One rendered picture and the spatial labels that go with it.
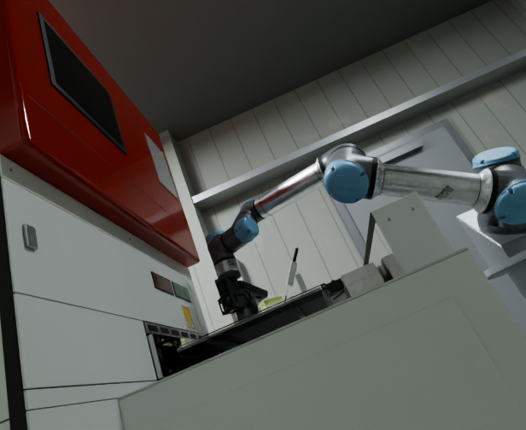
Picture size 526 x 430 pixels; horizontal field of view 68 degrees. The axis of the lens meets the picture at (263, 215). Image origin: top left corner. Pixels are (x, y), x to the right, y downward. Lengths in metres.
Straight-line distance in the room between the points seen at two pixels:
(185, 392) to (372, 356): 0.30
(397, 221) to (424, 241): 0.06
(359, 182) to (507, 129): 2.78
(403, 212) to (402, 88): 3.09
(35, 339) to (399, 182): 0.86
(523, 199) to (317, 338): 0.67
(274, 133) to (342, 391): 3.11
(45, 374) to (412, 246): 0.61
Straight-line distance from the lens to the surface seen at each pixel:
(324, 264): 3.08
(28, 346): 0.63
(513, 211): 1.14
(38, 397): 0.62
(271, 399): 0.67
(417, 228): 0.77
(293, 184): 1.25
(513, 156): 1.26
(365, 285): 0.91
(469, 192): 1.12
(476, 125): 3.70
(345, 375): 0.66
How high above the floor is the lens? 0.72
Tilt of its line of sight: 24 degrees up
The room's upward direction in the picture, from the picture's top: 23 degrees counter-clockwise
